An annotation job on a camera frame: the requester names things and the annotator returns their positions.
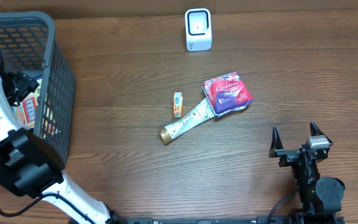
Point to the small orange box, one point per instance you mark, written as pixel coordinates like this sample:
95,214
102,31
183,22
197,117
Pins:
177,105

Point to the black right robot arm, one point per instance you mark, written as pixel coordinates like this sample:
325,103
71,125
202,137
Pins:
320,197

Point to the grey plastic shopping basket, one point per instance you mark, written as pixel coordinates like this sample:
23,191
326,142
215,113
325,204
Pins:
27,44

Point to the white barcode scanner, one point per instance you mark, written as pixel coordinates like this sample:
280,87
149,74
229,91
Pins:
198,29

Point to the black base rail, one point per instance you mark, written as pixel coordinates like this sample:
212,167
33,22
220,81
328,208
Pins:
259,220

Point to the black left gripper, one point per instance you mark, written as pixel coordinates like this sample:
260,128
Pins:
25,84

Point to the white tube gold cap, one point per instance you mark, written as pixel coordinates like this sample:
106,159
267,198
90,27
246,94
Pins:
199,114

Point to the purple red Carefree pack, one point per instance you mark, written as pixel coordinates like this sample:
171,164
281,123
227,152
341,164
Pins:
227,94

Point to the yellow snack bag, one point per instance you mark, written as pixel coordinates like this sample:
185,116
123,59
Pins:
26,112

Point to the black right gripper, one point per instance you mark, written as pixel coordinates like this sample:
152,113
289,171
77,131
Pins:
288,155

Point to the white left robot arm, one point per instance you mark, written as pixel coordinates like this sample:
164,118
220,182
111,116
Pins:
30,166

